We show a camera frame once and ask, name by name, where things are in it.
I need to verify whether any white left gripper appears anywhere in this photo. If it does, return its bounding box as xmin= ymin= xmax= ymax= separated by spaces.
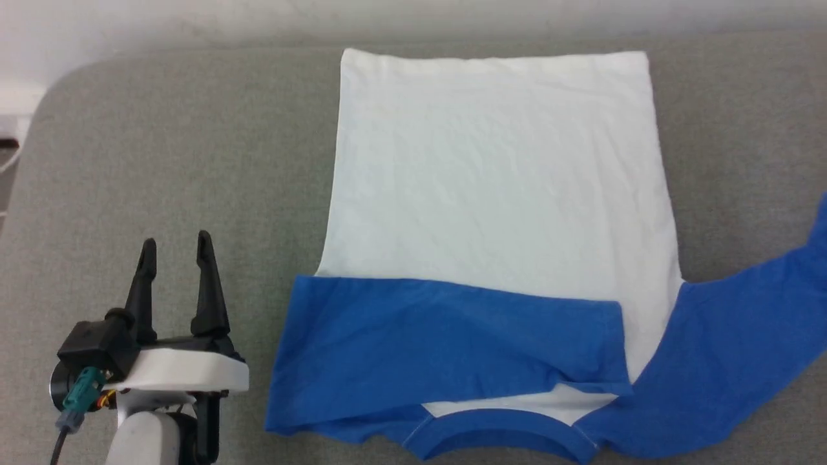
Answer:
xmin=107 ymin=231 xmax=250 ymax=394

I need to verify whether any white and blue long-sleeve shirt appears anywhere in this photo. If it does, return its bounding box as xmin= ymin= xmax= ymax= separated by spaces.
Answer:
xmin=264 ymin=48 xmax=827 ymax=465

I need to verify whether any left cable with teal plug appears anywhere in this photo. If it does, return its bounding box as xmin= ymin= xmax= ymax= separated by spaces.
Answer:
xmin=50 ymin=366 xmax=108 ymax=465

